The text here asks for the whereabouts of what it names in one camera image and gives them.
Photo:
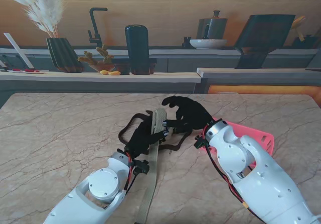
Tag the yellow kitchen utensil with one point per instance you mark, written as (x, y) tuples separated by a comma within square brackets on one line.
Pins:
[(298, 23)]

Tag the orange fruit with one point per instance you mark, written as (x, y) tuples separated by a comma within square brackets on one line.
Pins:
[(114, 73)]

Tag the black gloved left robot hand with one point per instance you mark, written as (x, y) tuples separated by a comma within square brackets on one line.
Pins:
[(140, 138)]

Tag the small black holder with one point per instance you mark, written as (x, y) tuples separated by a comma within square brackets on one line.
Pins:
[(186, 43)]

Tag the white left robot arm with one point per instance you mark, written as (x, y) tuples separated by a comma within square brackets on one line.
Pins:
[(85, 199)]

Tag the white leaning board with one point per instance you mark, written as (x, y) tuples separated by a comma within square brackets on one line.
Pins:
[(18, 50)]

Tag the dark angled range hood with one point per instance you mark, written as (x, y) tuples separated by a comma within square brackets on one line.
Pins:
[(263, 33)]

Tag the yellow and tan toy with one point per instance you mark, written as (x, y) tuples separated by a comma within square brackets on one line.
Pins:
[(104, 71)]

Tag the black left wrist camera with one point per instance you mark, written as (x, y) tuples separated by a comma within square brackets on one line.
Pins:
[(141, 166)]

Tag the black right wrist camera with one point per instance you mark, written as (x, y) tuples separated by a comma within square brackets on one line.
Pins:
[(199, 142)]

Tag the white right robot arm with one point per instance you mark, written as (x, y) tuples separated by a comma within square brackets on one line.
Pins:
[(255, 178)]

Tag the grey lidded jar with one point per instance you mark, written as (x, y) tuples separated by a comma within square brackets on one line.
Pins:
[(213, 28)]

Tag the dark blue rounded container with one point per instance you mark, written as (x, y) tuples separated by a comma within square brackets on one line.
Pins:
[(137, 48)]

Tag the beige woven belt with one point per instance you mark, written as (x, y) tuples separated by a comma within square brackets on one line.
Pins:
[(158, 119)]

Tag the dark ribbed vase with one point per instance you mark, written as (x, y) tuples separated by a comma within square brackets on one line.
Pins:
[(62, 55)]

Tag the black kitchen faucet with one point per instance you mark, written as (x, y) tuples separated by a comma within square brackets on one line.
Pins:
[(93, 23)]

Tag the pink plastic storage basket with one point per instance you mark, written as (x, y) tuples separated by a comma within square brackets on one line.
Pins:
[(255, 134)]

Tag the grey kitchen counter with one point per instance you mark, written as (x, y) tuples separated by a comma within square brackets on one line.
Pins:
[(100, 83)]

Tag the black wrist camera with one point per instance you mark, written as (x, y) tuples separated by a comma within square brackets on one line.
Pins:
[(141, 166), (199, 142)]

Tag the plate with red slices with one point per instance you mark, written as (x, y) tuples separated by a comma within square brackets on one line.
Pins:
[(30, 70)]

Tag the white pampas grass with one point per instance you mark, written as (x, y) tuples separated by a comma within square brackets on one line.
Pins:
[(42, 15)]

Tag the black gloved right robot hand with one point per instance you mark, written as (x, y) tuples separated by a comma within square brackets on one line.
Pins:
[(193, 116)]

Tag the dark utensil holder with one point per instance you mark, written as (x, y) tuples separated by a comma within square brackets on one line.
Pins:
[(306, 43)]

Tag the white ceramic bowl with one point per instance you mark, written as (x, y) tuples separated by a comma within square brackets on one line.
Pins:
[(208, 44)]

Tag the dark brown woven belt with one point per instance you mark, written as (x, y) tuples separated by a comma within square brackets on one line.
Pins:
[(173, 147)]

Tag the yellow brown cactus plant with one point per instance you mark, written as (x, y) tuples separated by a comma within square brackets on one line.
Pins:
[(87, 58)]

